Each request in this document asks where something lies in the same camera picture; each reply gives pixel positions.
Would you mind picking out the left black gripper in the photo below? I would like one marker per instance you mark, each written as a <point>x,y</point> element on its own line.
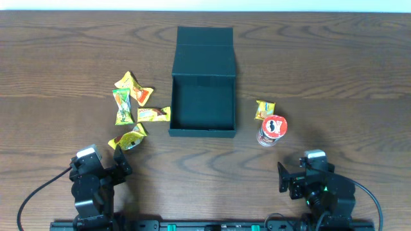
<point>113,171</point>

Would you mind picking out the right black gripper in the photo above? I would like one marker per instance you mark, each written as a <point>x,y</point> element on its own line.
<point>295,181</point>

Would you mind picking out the green yellow snack packet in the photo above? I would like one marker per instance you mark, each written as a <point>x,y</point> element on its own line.
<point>123,115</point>

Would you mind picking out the red Pringles can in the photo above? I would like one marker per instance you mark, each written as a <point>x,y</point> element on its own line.
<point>272,129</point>

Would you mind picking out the yellow peanut butter sandwich packet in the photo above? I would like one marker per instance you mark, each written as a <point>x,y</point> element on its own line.
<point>139,93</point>

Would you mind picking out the small yellow biscuit packet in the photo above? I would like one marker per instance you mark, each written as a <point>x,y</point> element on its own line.
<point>264,109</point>

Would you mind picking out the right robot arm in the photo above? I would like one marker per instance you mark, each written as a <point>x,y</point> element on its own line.
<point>329,197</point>

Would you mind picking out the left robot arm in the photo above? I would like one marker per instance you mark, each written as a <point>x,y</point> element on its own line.
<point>93,189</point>

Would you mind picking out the yellow crumpled snack packet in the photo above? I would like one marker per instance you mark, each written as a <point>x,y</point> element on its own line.
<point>130,139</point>

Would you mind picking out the yellow Apollo wafer packet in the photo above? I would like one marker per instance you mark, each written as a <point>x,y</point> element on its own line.
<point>154,114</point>

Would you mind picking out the dark green open box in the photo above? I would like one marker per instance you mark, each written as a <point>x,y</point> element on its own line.
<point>203,100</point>

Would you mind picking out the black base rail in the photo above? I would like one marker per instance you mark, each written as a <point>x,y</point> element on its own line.
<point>153,225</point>

